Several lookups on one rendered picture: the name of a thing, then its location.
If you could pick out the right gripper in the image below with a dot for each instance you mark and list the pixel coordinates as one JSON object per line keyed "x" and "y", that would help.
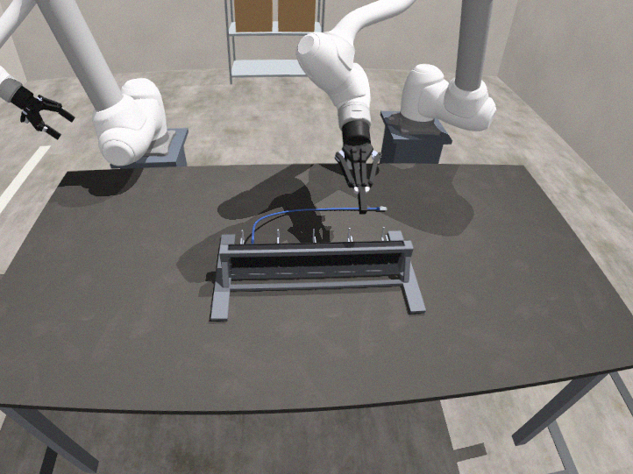
{"x": 31, "y": 107}

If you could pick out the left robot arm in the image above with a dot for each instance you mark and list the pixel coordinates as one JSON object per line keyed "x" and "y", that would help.
{"x": 327, "y": 59}

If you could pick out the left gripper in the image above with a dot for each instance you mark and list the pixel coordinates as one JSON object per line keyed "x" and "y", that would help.
{"x": 357, "y": 146}

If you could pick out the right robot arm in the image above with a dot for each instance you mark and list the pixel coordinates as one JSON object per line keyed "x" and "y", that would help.
{"x": 124, "y": 130}

